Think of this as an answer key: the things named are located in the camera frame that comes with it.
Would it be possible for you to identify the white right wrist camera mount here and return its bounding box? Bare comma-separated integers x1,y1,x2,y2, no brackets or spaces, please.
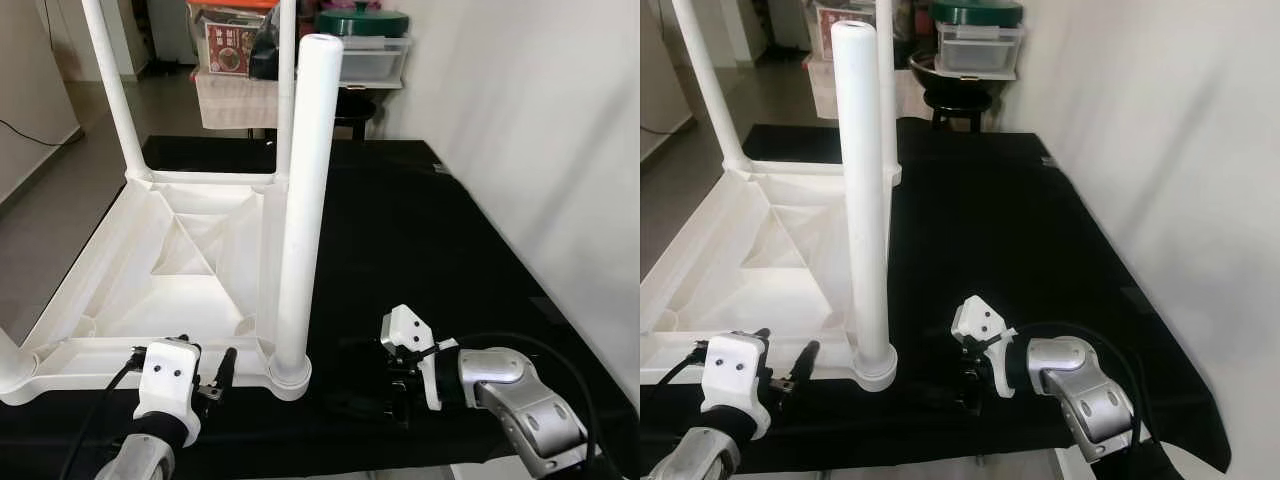
380,304,461,413
950,295,1019,403

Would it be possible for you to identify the red printed box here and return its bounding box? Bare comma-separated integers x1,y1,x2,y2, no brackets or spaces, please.
190,8,263,77
810,0,879,63

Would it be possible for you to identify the white checked cloth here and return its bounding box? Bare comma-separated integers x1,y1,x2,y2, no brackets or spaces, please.
806,58,938,123
193,72,281,131

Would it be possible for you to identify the green round lid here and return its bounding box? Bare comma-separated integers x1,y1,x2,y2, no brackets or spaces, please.
930,0,1027,28
315,2,411,39

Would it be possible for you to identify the black stool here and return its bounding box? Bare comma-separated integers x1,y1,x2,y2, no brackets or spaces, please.
920,90,1003,134
333,98,381,143

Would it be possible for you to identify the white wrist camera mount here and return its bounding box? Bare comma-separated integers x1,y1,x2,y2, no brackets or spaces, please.
700,332,774,441
380,304,461,413
950,295,1019,403
133,338,204,448

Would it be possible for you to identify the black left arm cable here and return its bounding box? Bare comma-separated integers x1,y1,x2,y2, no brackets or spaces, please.
640,342,709,389
58,347,149,480

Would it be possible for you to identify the black tablecloth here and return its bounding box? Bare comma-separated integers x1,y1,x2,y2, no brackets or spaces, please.
640,118,1233,476
0,135,641,480

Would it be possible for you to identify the clear plastic storage box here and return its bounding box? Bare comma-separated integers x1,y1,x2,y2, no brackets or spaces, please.
935,22,1027,81
335,35,414,89

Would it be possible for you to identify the white plastic table top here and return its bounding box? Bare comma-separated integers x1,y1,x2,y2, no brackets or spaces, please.
640,158,901,393
0,168,314,406

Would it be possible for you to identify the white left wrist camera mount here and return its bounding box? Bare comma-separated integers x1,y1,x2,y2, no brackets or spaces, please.
700,332,774,441
133,338,204,448

